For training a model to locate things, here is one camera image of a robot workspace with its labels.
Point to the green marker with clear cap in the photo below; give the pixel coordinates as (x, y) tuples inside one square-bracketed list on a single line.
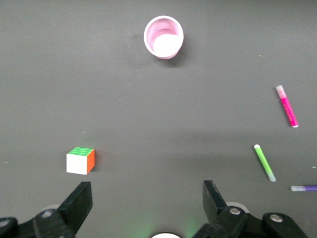
[(264, 162)]

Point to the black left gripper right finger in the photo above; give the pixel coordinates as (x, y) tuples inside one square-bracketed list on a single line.
[(215, 205)]

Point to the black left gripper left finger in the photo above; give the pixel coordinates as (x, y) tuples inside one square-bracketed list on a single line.
[(74, 210)]

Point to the small puzzle cube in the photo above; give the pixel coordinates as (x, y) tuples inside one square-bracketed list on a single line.
[(78, 163)]

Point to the pink plastic cup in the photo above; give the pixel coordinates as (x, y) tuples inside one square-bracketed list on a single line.
[(164, 41)]

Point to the purple marker with clear cap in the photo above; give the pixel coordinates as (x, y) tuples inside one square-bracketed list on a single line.
[(305, 188)]

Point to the pink marker with clear cap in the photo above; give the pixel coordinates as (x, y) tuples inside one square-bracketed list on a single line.
[(288, 109)]

